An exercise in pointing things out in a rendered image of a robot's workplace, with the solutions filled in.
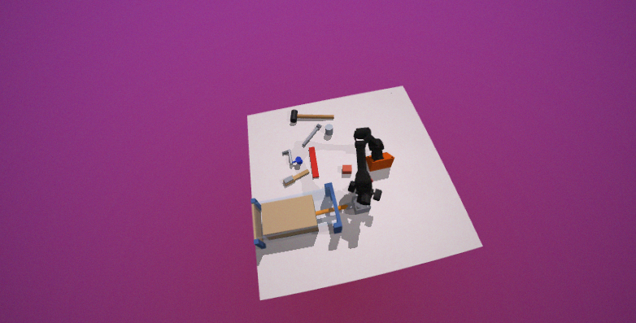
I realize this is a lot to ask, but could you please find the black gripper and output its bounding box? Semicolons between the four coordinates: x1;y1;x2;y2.
348;181;382;201

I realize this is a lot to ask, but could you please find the black mallet with wooden handle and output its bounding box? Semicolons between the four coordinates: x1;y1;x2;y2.
290;109;334;123

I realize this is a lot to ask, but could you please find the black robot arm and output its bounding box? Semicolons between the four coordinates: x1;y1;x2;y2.
354;127;384;205

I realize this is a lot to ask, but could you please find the wooden brush with grey bristles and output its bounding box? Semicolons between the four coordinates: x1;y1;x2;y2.
283;169;309;186

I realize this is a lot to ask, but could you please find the grey metal rod with square end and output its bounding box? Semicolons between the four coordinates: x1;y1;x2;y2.
303;124;321;146

